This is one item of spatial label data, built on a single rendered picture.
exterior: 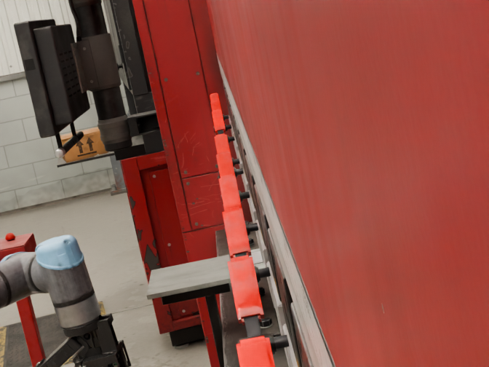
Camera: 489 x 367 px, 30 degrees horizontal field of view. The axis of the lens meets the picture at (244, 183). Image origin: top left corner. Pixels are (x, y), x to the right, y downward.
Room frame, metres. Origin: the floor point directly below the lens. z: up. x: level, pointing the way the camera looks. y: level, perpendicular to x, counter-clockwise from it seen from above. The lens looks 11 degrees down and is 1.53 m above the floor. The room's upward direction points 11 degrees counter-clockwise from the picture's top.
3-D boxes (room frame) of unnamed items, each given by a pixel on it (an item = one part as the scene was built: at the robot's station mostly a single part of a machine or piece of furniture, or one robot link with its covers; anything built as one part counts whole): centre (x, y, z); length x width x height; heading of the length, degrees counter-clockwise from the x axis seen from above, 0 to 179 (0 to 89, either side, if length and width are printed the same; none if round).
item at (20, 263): (1.60, 0.43, 1.13); 0.11 x 0.11 x 0.08; 50
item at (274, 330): (1.81, 0.02, 0.89); 0.30 x 0.05 x 0.03; 1
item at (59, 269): (1.55, 0.34, 1.14); 0.09 x 0.08 x 0.11; 50
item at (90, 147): (4.17, 0.69, 1.04); 0.30 x 0.26 x 0.12; 8
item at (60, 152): (3.12, 0.56, 1.20); 0.45 x 0.03 x 0.08; 179
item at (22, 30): (3.05, 0.54, 1.42); 0.45 x 0.12 x 0.36; 179
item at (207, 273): (1.85, 0.11, 1.00); 0.26 x 0.18 x 0.01; 91
